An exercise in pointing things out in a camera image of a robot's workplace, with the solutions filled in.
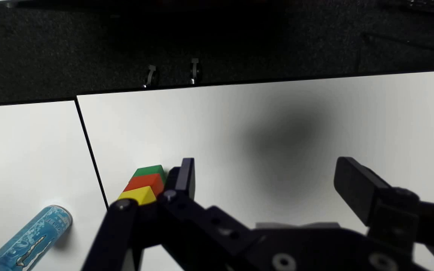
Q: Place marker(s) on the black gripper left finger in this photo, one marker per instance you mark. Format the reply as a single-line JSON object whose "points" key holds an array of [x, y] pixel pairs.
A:
{"points": [[188, 180]]}

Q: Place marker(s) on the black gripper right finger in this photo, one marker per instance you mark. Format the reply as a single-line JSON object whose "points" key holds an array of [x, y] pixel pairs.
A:
{"points": [[358, 185]]}

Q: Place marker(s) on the green block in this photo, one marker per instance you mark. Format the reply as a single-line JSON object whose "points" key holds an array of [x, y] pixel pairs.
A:
{"points": [[150, 171]]}

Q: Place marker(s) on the orange block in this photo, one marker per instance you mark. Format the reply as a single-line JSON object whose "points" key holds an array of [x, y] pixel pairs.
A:
{"points": [[145, 182]]}

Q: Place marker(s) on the yellow block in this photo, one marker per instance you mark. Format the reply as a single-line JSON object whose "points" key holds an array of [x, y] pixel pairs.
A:
{"points": [[138, 194]]}

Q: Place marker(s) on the blue drink can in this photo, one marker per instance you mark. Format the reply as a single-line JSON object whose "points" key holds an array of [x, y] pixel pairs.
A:
{"points": [[29, 238]]}

